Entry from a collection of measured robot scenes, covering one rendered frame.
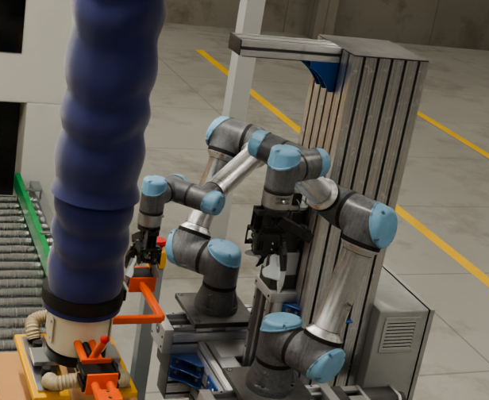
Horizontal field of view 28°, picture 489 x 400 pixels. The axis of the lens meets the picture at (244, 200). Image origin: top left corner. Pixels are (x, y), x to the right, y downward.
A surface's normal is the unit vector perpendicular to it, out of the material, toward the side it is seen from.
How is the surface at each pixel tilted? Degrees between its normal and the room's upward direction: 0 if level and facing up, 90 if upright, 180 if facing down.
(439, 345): 0
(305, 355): 73
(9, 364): 0
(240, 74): 90
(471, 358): 0
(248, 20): 90
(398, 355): 90
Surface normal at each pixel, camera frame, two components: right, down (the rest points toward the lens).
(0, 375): 0.16, -0.92
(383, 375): 0.35, 0.38
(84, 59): -0.46, 0.06
